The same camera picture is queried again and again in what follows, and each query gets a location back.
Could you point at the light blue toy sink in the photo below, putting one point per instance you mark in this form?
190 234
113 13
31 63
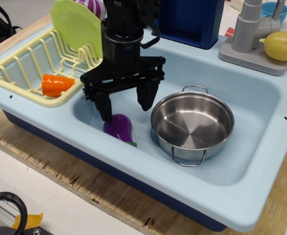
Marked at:
233 186

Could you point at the stainless steel pot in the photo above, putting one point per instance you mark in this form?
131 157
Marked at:
192 125

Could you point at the grey toy faucet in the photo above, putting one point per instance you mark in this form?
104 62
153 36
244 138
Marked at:
244 47

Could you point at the purple striped bowl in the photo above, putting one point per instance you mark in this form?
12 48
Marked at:
97 7

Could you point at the yellow tape piece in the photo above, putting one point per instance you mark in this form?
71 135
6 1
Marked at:
33 220

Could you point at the black metal base plate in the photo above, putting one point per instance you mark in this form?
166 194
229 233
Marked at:
32 231

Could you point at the purple toy eggplant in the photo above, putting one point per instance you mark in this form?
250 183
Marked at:
120 127

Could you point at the light green plastic plate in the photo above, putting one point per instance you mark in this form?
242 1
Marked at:
77 25

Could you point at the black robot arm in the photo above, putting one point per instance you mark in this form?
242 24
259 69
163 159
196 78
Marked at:
128 28

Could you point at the orange plastic cup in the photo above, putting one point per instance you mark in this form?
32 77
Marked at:
54 85

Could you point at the yellow toy potato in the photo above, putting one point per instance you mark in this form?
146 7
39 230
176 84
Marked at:
275 45

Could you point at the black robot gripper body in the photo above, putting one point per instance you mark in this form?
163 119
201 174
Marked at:
122 67

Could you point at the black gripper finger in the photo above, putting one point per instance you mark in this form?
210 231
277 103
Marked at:
146 94
103 105

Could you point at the cream dish rack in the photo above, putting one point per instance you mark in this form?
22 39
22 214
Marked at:
22 70

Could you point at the dark blue plastic box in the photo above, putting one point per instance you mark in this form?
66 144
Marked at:
191 22

